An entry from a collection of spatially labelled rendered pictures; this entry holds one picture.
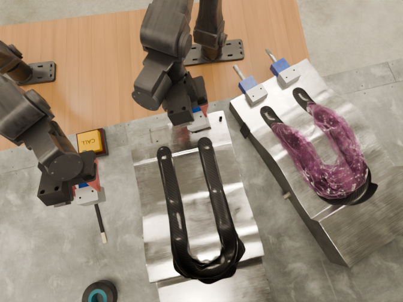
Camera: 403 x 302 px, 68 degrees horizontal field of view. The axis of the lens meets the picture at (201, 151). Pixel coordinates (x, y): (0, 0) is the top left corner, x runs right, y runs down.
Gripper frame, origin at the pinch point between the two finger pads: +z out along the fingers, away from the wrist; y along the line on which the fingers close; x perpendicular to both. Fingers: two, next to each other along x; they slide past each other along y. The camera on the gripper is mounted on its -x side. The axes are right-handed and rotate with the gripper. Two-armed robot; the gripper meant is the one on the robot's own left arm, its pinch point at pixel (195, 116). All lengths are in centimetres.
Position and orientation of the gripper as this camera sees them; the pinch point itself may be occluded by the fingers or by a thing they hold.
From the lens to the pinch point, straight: 74.1
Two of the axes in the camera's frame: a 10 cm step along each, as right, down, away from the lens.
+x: -1.2, -8.2, 5.6
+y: 9.5, -2.6, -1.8
